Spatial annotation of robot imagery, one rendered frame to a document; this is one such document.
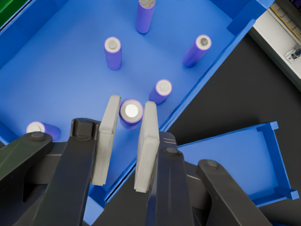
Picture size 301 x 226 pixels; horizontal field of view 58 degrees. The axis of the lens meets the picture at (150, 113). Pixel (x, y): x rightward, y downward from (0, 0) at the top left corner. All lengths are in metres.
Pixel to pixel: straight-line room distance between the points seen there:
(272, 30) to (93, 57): 0.55
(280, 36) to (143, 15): 0.53
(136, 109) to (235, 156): 0.63
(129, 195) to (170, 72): 0.46
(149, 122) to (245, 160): 0.67
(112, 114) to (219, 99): 0.66
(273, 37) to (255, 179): 0.38
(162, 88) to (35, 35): 0.18
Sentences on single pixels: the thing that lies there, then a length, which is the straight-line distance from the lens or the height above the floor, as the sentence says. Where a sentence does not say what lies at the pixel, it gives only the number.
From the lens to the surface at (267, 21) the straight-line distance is 0.80.
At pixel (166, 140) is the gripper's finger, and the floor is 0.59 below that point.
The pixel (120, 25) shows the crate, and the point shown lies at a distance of 0.37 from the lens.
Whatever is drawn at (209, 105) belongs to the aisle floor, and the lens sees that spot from 0.79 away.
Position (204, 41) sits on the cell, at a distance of 0.30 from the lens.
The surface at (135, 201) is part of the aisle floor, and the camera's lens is 0.75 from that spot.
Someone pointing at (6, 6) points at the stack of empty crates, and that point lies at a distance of 0.53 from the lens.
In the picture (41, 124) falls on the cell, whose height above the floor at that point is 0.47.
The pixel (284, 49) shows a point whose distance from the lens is 0.80.
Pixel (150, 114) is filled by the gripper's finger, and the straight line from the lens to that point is 0.16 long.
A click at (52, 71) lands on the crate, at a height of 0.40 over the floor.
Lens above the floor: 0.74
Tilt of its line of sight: 81 degrees down
